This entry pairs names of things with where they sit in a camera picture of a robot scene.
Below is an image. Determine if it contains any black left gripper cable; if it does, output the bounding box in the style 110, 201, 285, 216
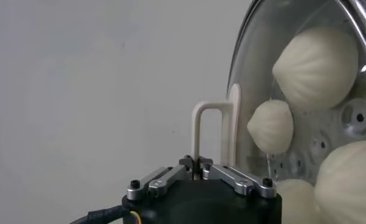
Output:
69, 205, 143, 224

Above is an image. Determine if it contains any glass pot lid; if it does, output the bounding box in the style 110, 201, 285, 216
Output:
191, 0, 366, 224

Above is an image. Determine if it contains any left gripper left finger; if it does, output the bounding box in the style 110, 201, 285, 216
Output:
125, 155, 199, 201

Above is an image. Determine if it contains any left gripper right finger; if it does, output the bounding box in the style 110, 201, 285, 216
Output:
198, 155, 277, 199

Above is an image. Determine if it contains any white steamed baozi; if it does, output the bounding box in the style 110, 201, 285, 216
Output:
246, 99, 295, 155
271, 26, 359, 111
313, 139, 366, 224
275, 178, 322, 224

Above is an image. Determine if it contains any stainless steel steamer basket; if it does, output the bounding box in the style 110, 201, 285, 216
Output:
243, 0, 366, 189

